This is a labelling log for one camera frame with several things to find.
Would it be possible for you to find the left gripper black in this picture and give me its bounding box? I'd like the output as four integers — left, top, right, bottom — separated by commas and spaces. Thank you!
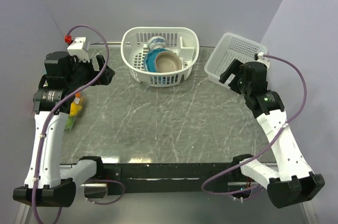
65, 54, 115, 90

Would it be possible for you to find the white rectangular mesh basket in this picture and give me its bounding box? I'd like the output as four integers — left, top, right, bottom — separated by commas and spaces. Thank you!
204, 33, 268, 85

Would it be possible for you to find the clear zip top bag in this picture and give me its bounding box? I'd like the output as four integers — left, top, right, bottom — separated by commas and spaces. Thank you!
65, 92, 84, 130

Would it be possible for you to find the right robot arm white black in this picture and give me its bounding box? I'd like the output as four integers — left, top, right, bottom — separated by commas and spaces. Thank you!
219, 59, 325, 209

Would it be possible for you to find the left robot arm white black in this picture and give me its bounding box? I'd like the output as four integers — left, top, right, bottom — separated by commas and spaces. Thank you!
13, 51, 115, 207

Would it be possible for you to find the white oval dish basket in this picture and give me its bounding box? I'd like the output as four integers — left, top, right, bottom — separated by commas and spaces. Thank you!
120, 27, 199, 88

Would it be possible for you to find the teal plate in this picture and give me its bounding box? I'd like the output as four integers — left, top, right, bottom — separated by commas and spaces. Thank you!
143, 48, 168, 73

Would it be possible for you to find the blue white porcelain cup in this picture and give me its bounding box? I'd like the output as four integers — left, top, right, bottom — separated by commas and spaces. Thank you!
147, 36, 167, 51

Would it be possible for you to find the beige bowl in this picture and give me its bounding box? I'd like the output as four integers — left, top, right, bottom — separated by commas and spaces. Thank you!
155, 51, 182, 73

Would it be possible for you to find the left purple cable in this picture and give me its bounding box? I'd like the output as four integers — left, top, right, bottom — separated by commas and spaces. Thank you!
32, 25, 109, 224

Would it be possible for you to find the purple cable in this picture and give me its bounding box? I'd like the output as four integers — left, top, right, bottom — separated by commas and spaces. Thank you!
201, 54, 307, 203
32, 25, 109, 224

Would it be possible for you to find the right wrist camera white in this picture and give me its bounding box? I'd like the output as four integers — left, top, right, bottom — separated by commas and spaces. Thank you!
254, 52, 270, 69

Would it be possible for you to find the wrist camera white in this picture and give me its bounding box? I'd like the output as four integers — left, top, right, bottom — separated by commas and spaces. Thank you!
254, 52, 270, 69
67, 37, 90, 63

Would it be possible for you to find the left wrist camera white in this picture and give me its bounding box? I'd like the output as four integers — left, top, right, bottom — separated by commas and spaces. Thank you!
67, 37, 90, 63

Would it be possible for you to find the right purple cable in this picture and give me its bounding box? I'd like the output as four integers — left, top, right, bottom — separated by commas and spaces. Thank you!
201, 54, 307, 203

